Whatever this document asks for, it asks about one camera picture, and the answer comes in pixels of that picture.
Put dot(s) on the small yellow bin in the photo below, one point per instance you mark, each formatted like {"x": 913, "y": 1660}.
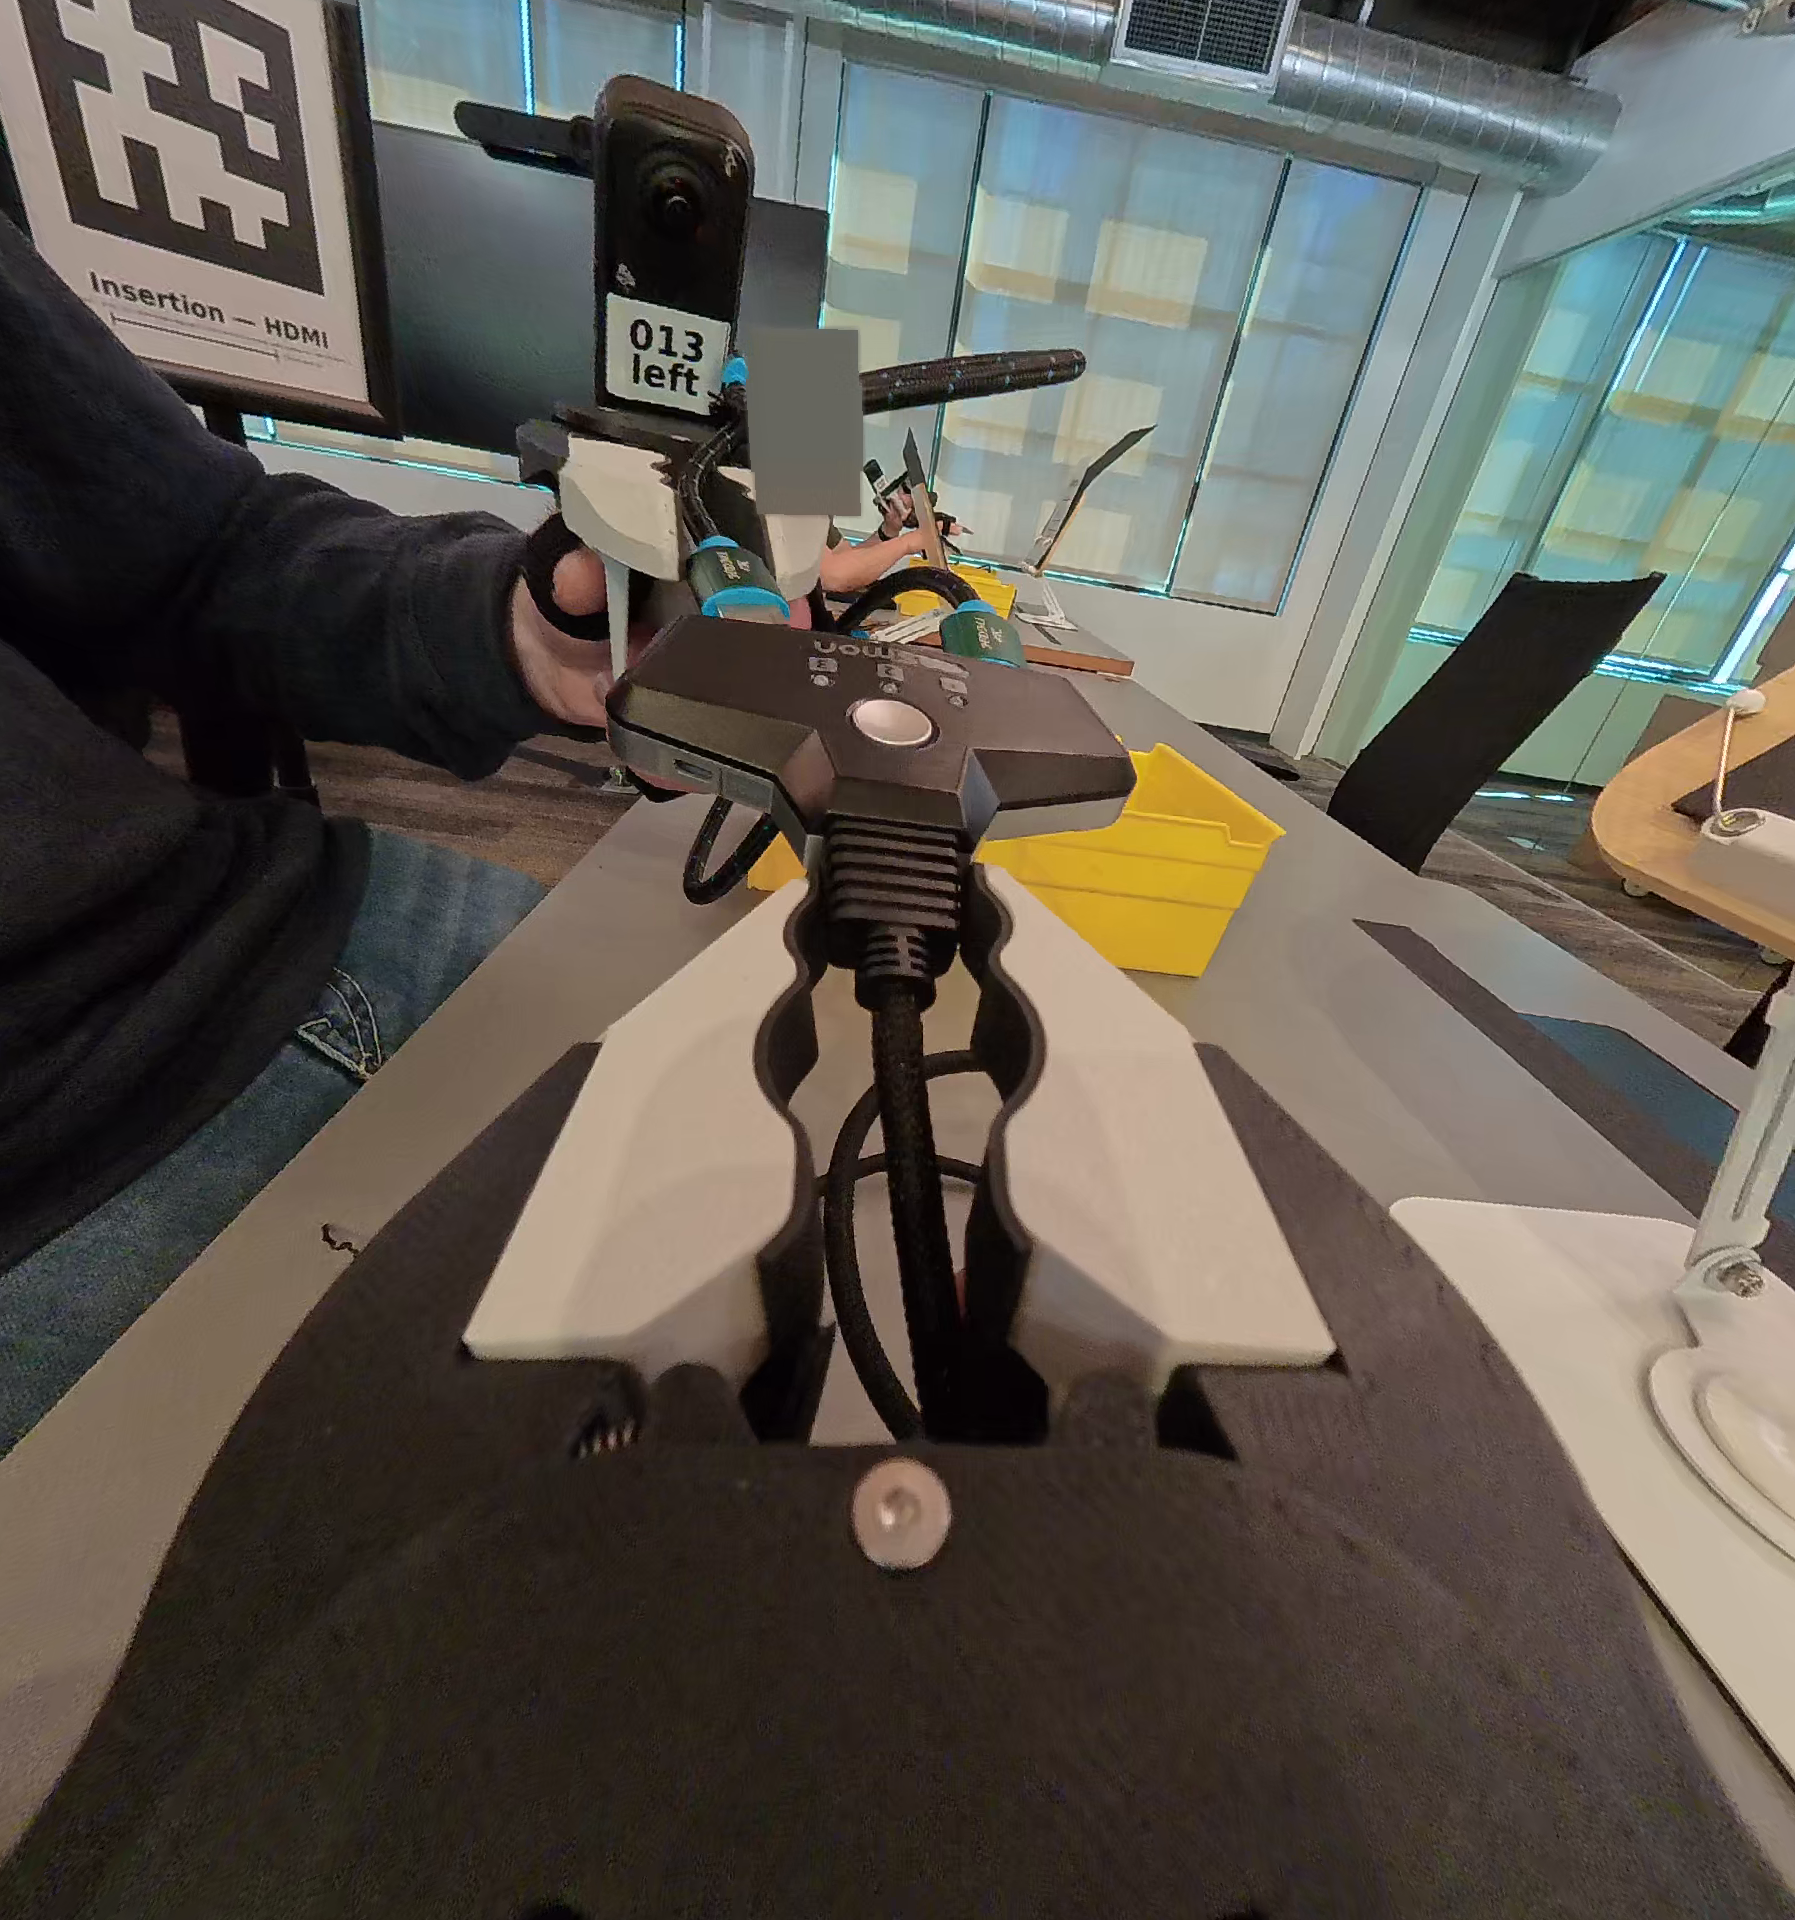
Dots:
{"x": 997, "y": 587}

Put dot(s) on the wooden side table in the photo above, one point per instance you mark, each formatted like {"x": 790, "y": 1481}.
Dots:
{"x": 1084, "y": 647}

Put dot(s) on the black highback office chair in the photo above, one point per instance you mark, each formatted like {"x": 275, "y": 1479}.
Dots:
{"x": 1482, "y": 691}

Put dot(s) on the narrow spiral duct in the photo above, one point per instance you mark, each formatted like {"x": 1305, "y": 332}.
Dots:
{"x": 1437, "y": 104}

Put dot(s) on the yellow plastic bin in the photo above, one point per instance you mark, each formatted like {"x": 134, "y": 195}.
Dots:
{"x": 1166, "y": 872}

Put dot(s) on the thin black thread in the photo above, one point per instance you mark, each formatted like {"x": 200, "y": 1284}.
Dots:
{"x": 335, "y": 1238}

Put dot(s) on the black video bar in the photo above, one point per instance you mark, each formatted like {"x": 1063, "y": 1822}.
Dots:
{"x": 523, "y": 131}

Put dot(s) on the white board stand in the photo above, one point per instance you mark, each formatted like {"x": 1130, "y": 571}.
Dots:
{"x": 1557, "y": 1350}

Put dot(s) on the tilted dark board on stand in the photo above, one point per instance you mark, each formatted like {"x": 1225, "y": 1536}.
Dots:
{"x": 915, "y": 479}
{"x": 1091, "y": 479}

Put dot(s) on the large black screen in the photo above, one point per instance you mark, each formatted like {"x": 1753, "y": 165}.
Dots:
{"x": 463, "y": 301}

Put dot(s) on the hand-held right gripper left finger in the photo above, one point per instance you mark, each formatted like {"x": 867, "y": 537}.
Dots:
{"x": 642, "y": 1201}

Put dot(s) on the framed marker sign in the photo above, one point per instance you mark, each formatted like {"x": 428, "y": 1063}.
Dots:
{"x": 41, "y": 255}

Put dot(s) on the black hdmi port box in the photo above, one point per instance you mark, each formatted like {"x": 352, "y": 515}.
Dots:
{"x": 778, "y": 704}

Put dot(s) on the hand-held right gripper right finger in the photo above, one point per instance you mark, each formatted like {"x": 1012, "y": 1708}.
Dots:
{"x": 1166, "y": 1201}

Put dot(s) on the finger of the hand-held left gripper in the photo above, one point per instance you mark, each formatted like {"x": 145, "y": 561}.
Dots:
{"x": 794, "y": 553}
{"x": 621, "y": 503}

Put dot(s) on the white duct vent grille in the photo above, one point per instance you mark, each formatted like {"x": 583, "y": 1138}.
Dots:
{"x": 1206, "y": 31}

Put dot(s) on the white clip bar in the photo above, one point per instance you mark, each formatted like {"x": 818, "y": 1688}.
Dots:
{"x": 1781, "y": 872}

